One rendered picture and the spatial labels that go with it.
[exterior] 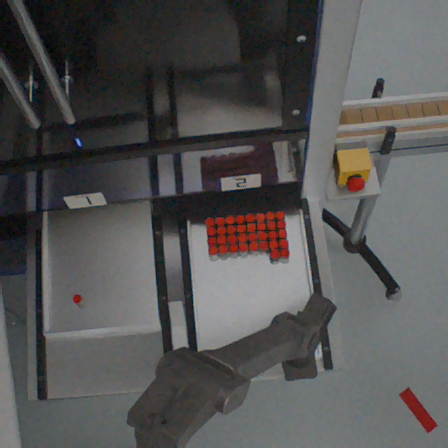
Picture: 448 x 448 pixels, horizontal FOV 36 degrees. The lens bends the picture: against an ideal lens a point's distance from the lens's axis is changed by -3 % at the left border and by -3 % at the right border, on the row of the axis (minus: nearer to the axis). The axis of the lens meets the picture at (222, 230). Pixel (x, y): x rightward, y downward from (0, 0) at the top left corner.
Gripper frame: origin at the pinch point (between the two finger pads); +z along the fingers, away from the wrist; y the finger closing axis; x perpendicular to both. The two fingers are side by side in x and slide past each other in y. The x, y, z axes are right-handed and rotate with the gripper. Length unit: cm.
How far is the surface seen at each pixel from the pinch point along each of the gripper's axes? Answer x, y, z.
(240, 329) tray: 11.1, 9.3, 2.0
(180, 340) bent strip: 24.3, 8.3, 1.9
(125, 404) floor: 54, 9, 90
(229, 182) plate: 9.8, 37.7, -12.6
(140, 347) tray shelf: 33.3, 7.6, 2.1
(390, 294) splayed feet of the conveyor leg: -42, 37, 89
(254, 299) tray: 7.2, 15.7, 2.0
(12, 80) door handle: 39, 32, -67
